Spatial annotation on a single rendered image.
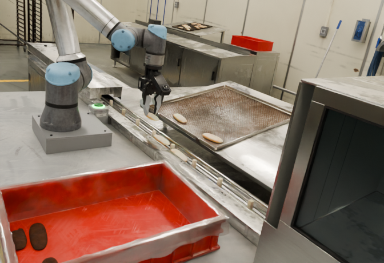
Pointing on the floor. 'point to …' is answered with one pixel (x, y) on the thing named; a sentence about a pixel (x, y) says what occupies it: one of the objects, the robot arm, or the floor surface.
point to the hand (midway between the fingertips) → (151, 112)
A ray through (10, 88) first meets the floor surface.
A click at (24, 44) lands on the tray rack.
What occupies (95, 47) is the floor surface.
